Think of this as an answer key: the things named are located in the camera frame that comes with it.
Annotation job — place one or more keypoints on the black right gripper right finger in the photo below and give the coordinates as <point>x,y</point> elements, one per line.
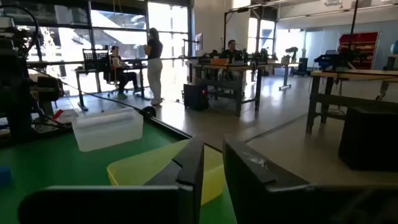
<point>280,205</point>

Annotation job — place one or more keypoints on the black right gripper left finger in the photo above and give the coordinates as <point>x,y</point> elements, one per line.
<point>124,205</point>

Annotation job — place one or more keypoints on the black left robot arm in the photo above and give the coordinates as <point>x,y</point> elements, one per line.
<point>15,93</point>

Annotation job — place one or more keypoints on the yellow plastic bin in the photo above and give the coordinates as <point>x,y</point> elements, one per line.
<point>140,168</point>

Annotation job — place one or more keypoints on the clear plastic bin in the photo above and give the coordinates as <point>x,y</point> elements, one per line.
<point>105,130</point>

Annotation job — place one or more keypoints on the green table mat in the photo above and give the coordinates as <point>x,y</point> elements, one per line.
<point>46,161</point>

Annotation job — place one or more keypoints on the black box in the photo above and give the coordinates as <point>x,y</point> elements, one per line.
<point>370,140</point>

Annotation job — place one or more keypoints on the red tape tag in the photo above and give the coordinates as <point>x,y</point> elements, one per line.
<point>57,115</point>

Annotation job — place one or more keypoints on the blue cylinder block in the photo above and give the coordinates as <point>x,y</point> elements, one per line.
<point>4,177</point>

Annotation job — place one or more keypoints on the black computer tower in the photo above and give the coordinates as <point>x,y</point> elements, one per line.
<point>196,96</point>

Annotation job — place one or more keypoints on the person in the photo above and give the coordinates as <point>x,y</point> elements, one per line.
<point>231,49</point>
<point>119,74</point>
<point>154,62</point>

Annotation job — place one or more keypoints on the dark desk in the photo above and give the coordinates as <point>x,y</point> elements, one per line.
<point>93,70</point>

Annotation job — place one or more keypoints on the wooden-top workbench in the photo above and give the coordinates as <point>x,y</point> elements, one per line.
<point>342,75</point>
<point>217,67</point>
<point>284,64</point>

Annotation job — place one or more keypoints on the black perforated panel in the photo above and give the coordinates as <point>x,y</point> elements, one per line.
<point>95,59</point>

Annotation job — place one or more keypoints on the computer monitor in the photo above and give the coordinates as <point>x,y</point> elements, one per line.
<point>199,42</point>

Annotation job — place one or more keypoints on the red bin shelf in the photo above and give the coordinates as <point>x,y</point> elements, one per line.
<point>357,40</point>

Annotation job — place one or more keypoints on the distant black rig frame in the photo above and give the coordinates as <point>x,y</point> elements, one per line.
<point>242,9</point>

